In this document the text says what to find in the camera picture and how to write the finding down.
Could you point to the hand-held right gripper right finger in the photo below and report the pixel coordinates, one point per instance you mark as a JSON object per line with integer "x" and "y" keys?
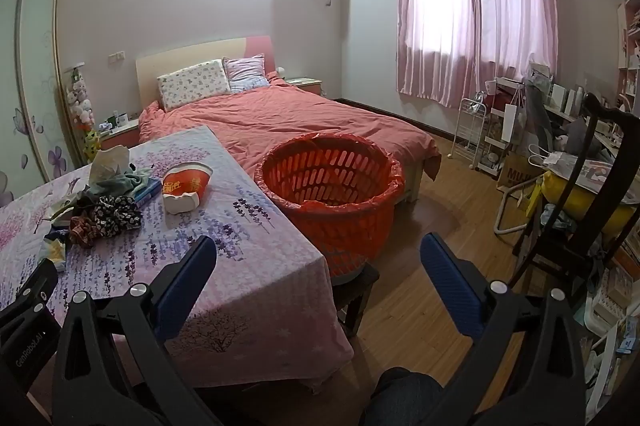
{"x": 450, "y": 286}

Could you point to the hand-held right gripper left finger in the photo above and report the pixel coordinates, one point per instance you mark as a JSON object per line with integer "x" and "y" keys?
{"x": 186, "y": 288}

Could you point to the yellow tissue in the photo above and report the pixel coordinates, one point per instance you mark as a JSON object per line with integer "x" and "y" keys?
{"x": 54, "y": 252}

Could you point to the blue plastic packet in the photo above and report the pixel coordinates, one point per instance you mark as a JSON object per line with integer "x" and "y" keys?
{"x": 148, "y": 194}

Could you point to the black floral scrunchie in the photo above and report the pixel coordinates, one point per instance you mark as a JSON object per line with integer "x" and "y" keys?
{"x": 114, "y": 216}

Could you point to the red and white paper bowl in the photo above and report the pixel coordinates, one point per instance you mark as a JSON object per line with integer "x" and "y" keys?
{"x": 182, "y": 186}

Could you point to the brown striped scrunchie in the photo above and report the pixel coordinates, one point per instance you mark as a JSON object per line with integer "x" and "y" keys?
{"x": 82, "y": 232}

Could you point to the orange plastic basket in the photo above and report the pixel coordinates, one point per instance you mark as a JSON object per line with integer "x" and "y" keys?
{"x": 345, "y": 231}

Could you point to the white paper wrapper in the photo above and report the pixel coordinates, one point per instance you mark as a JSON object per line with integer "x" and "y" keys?
{"x": 62, "y": 210}

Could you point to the light green sock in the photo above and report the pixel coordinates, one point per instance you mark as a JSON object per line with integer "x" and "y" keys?
{"x": 106, "y": 161}

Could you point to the floral print tablecloth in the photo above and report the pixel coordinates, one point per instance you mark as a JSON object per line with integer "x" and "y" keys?
{"x": 225, "y": 226}

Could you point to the black stool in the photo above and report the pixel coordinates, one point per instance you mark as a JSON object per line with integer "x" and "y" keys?
{"x": 357, "y": 293}

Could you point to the person's leg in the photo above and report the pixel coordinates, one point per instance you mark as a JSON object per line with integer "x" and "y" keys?
{"x": 400, "y": 398}

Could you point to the brown paper bag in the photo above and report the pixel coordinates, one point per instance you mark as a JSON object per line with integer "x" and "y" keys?
{"x": 517, "y": 178}

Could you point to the white storage cart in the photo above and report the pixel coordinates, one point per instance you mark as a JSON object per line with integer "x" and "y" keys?
{"x": 492, "y": 155}

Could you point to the yellow cushion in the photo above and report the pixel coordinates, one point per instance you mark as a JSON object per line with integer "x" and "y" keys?
{"x": 575, "y": 198}

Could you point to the pink nightstand with mugs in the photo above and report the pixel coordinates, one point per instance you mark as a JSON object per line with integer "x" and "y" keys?
{"x": 120, "y": 136}

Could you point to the green and yellow plush toy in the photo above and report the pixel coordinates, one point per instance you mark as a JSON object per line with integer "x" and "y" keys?
{"x": 91, "y": 146}

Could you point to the white paper bag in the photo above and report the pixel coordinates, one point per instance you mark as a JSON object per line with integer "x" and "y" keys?
{"x": 511, "y": 123}

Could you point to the white mug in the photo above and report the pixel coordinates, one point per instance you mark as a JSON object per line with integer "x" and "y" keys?
{"x": 121, "y": 120}

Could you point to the newspaper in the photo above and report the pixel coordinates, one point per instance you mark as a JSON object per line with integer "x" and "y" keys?
{"x": 602, "y": 173}

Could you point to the white floral pillow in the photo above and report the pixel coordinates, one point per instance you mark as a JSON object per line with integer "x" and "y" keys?
{"x": 192, "y": 84}

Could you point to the bed with coral duvet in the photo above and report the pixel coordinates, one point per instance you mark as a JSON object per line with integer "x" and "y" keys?
{"x": 300, "y": 115}

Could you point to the column of plush toys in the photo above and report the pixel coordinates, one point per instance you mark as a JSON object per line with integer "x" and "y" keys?
{"x": 80, "y": 103}

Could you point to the cluttered desk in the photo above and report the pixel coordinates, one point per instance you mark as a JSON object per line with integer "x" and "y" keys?
{"x": 570, "y": 108}

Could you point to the pink striped pillow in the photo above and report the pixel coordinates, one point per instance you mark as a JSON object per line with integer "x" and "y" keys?
{"x": 246, "y": 73}

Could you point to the dark wooden chair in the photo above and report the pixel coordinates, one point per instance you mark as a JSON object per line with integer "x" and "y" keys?
{"x": 595, "y": 105}

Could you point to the cream and pink headboard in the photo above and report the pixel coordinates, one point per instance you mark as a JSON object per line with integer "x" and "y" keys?
{"x": 165, "y": 55}

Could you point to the white wardrobe with purple flowers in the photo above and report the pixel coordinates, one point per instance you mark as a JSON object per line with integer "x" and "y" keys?
{"x": 35, "y": 55}

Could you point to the pink satin curtain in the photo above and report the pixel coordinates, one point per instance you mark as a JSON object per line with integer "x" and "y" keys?
{"x": 450, "y": 5}

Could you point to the pink bookshelf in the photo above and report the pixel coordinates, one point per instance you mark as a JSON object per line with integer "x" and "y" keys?
{"x": 629, "y": 55}

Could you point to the white metal tube frame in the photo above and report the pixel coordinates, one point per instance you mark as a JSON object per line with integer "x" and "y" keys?
{"x": 505, "y": 211}

